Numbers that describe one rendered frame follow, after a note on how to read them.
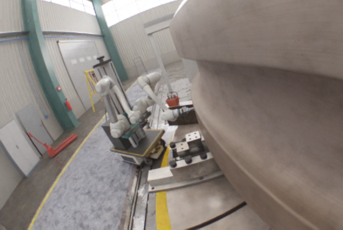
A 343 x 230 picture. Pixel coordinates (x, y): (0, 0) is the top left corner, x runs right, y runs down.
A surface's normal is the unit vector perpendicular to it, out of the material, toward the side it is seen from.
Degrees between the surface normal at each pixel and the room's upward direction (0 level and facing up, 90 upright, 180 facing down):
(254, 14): 90
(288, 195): 11
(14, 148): 90
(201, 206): 0
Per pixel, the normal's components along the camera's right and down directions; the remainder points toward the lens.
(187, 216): -0.33, -0.88
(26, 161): 0.94, -0.31
